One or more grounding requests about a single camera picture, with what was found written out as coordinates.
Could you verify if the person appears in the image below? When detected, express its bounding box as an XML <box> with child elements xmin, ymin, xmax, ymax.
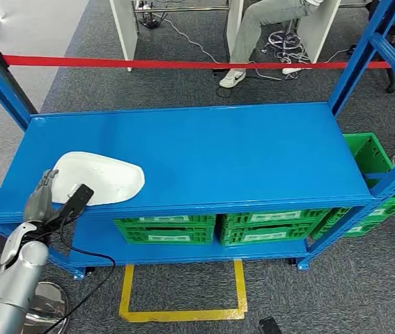
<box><xmin>219</xmin><ymin>0</ymin><xmax>323</xmax><ymax>89</ymax></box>

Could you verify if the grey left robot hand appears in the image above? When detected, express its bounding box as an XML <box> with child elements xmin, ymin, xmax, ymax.
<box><xmin>23</xmin><ymin>168</ymin><xmax>60</xmax><ymax>225</ymax></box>

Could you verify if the chrome stool base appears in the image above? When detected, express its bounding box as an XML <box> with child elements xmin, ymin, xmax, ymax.
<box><xmin>267</xmin><ymin>20</ymin><xmax>306</xmax><ymax>63</ymax></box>

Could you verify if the white floor cable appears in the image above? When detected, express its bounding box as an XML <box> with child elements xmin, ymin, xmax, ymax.
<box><xmin>162</xmin><ymin>13</ymin><xmax>220</xmax><ymax>65</ymax></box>

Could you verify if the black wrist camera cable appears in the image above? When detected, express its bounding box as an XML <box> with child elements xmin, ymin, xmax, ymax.
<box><xmin>42</xmin><ymin>209</ymin><xmax>117</xmax><ymax>334</ymax></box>

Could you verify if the red barrier belt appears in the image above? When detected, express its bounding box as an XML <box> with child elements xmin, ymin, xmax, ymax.
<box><xmin>1</xmin><ymin>54</ymin><xmax>395</xmax><ymax>71</ymax></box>

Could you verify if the metal desk crossbar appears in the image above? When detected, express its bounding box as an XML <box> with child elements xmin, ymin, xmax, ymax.
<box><xmin>132</xmin><ymin>0</ymin><xmax>231</xmax><ymax>14</ymax></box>

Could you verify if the white desk side panel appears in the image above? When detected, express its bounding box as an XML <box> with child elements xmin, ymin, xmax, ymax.
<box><xmin>296</xmin><ymin>0</ymin><xmax>341</xmax><ymax>64</ymax></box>
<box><xmin>109</xmin><ymin>0</ymin><xmax>139</xmax><ymax>72</ymax></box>
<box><xmin>226</xmin><ymin>0</ymin><xmax>245</xmax><ymax>58</ymax></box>

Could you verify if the white curved panel part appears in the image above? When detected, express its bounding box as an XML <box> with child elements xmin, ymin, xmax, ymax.
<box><xmin>51</xmin><ymin>152</ymin><xmax>146</xmax><ymax>207</ymax></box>

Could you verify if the black cable bundle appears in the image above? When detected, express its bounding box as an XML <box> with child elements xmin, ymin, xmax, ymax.
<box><xmin>137</xmin><ymin>0</ymin><xmax>170</xmax><ymax>29</ymax></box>

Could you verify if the blue metal shelf rack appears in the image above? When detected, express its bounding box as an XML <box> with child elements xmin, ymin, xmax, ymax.
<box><xmin>0</xmin><ymin>0</ymin><xmax>395</xmax><ymax>282</ymax></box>

